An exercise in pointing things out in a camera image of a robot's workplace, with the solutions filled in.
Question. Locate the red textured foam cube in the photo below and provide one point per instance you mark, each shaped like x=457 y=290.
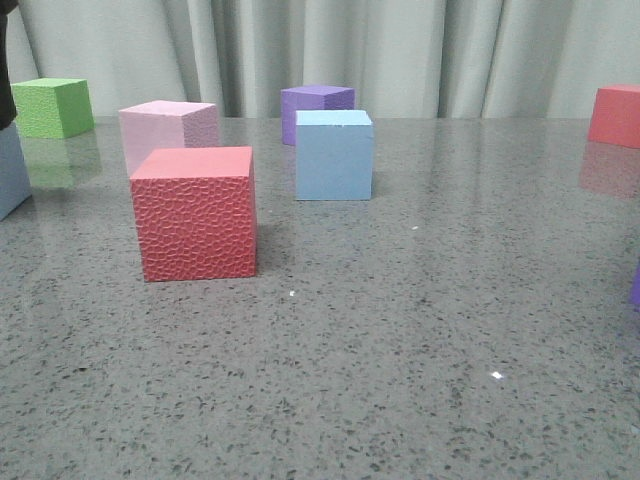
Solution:
x=195 y=213

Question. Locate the grey-green curtain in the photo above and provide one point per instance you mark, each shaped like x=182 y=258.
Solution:
x=405 y=59

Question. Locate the purple foam cube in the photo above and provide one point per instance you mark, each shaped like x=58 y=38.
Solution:
x=311 y=97

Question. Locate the green foam cube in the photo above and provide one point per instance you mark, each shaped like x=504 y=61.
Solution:
x=53 y=108

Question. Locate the red foam cube far right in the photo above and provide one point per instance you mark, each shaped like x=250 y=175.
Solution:
x=615 y=116

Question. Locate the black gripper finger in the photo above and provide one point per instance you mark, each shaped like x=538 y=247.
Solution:
x=8 y=108

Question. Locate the pink foam cube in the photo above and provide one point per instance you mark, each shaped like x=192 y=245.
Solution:
x=166 y=124

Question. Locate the light blue foam cube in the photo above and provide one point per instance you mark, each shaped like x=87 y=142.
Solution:
x=334 y=155

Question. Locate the purple cube at right edge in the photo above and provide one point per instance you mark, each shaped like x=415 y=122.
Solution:
x=634 y=296

